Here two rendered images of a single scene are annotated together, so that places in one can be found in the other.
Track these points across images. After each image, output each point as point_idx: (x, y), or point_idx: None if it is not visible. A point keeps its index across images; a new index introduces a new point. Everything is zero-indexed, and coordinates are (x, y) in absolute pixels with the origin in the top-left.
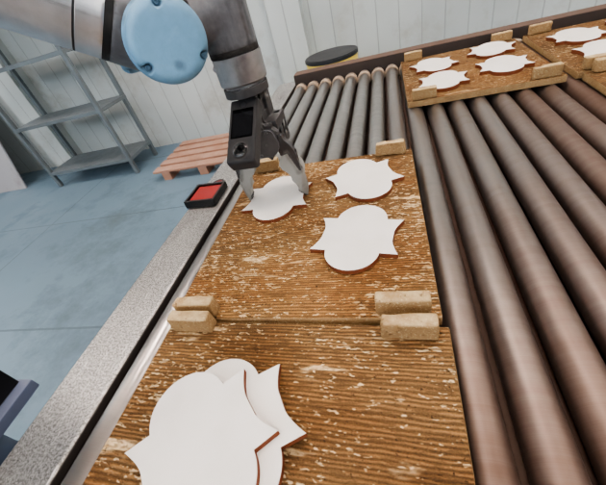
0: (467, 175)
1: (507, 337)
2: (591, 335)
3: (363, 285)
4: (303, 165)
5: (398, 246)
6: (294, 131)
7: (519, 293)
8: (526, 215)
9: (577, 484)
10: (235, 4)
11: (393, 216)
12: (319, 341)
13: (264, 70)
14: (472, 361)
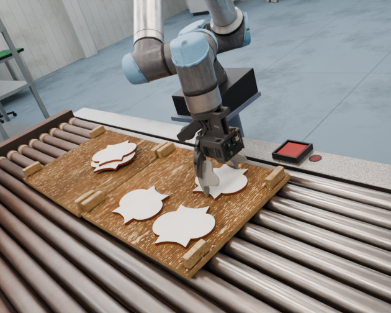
0: (125, 293)
1: (61, 231)
2: None
3: (117, 199)
4: (212, 183)
5: (117, 217)
6: None
7: None
8: None
9: (36, 220)
10: (175, 69)
11: (134, 224)
12: (114, 182)
13: (190, 109)
14: (68, 218)
